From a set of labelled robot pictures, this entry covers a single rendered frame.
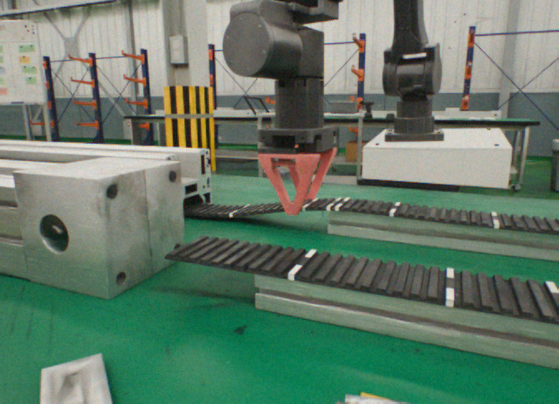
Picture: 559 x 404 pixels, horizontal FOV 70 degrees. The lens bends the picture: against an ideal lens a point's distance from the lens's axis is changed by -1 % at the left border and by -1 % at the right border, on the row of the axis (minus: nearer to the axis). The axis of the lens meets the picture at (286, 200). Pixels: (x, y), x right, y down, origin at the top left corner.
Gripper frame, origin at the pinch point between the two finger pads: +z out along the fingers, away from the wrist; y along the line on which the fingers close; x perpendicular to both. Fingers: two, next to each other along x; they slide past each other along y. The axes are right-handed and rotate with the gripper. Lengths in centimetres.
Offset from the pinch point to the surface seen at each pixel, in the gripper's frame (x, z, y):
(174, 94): -210, -25, -257
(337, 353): 11.0, 3.0, 24.0
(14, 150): -43.5, -5.9, 4.7
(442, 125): 10, 10, -453
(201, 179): -15.8, -1.6, -2.7
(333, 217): 4.8, 0.9, 1.9
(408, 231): 13.1, 1.9, 1.3
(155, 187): -6.8, -4.9, 17.6
